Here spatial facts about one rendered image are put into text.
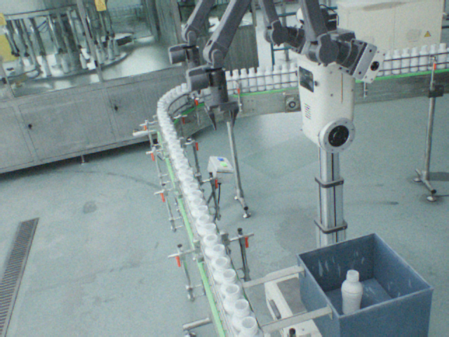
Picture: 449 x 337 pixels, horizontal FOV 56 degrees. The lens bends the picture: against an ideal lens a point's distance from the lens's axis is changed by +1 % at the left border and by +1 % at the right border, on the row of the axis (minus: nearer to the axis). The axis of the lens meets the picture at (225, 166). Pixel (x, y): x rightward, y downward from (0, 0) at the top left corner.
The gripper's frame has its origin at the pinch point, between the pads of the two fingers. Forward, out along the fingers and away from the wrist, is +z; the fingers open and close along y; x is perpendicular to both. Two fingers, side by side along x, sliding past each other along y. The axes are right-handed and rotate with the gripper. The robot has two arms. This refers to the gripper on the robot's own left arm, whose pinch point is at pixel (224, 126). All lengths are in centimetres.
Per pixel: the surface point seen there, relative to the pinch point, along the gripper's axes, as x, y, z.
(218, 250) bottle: -33.0, -13.1, 26.0
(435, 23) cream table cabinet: 308, 325, 47
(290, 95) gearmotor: 137, 77, 40
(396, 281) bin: -35, 46, 56
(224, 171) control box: 24.7, 2.7, 30.2
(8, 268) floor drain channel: 163, -151, 142
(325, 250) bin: -22, 27, 47
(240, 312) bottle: -60, -14, 25
